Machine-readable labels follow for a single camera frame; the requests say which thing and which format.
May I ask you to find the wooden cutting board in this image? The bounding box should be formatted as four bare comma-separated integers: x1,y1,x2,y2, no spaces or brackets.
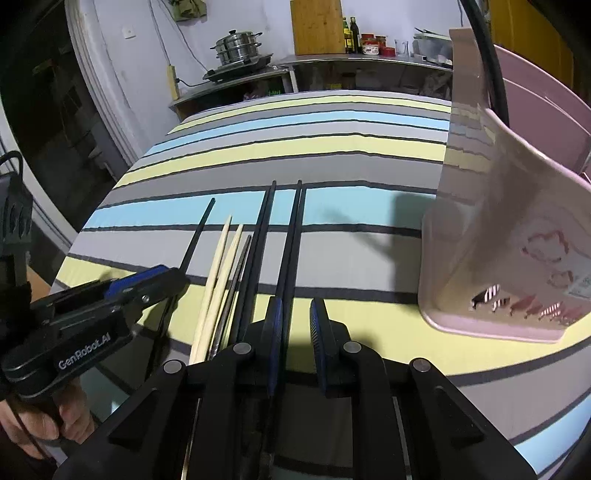
290,0,344,56

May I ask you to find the pink utensil holder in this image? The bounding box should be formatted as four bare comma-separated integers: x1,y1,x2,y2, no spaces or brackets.
418,28,591,344

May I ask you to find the white storage box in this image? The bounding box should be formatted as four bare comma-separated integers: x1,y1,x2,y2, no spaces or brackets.
412,28,454,59

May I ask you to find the striped tablecloth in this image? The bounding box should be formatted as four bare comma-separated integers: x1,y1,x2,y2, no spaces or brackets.
51,90,591,480

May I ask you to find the low steel kitchen table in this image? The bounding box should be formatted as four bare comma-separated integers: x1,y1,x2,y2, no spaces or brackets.
168,68,293,121

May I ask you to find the black cable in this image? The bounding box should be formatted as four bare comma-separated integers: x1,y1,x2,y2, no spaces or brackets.
457,0,511,128

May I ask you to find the steel steamer pot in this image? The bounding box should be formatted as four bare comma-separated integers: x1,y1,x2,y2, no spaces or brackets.
211,28,263,66

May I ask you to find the metal chopstick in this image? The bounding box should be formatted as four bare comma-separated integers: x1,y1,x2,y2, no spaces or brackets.
209,234,252,361

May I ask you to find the person's left hand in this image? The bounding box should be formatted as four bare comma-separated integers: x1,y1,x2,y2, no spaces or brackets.
0,382,96,460

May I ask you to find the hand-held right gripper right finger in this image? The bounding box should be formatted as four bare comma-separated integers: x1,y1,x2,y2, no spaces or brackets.
309,298,539,480

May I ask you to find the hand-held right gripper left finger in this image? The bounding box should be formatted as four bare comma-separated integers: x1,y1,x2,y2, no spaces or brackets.
53,298,289,480

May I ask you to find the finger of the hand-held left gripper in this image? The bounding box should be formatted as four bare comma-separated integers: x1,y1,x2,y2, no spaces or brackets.
104,264,172,301
122,268,191,325

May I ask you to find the green curtain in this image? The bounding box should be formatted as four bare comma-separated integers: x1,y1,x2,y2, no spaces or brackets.
168,0,206,22

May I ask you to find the black induction cooker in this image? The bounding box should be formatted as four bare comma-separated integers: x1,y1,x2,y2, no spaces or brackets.
203,53,274,83

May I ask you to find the tall steel kitchen table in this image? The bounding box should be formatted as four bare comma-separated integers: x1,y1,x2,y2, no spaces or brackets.
272,53,455,95

